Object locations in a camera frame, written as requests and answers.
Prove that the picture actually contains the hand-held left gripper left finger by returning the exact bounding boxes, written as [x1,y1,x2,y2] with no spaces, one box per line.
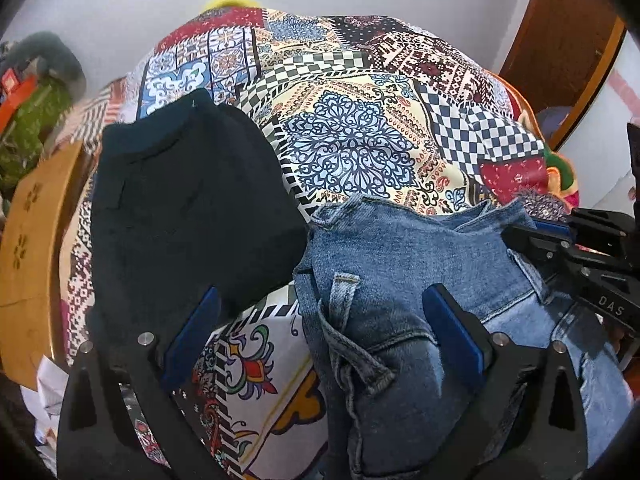
[56,286,226,480]

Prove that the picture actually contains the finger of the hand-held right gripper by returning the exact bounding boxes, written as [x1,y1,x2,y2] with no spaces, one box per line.
[501,224,583,275]
[531,207,630,248]

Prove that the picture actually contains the colourful patterned bedsheet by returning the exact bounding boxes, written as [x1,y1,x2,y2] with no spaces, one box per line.
[37,80,331,480]

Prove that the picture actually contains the blue denim pants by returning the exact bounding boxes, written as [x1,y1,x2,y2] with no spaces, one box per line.
[292,194,636,480]

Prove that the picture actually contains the patchwork quilt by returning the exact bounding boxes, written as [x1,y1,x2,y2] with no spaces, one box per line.
[120,7,568,223]

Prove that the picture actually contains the orange green blanket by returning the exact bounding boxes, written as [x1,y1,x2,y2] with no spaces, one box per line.
[542,147,577,203]

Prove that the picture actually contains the black folded garment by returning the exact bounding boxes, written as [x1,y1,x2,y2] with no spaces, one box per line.
[85,89,308,356]

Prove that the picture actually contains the orange box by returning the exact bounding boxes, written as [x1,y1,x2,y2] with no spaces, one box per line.
[0,72,40,131]

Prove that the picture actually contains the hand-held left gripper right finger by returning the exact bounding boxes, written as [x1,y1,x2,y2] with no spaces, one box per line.
[421,283,588,480]

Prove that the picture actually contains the wooden door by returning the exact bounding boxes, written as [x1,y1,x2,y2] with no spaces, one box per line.
[500,0,628,152]

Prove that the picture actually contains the white cloth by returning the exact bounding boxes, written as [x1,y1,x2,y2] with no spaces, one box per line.
[22,355,72,461]

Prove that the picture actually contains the wooden lap desk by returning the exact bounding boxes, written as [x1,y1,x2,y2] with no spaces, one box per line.
[0,142,87,391]

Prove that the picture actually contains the grey plush pillow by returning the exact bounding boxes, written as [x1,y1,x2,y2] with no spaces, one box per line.
[10,31,86,96]

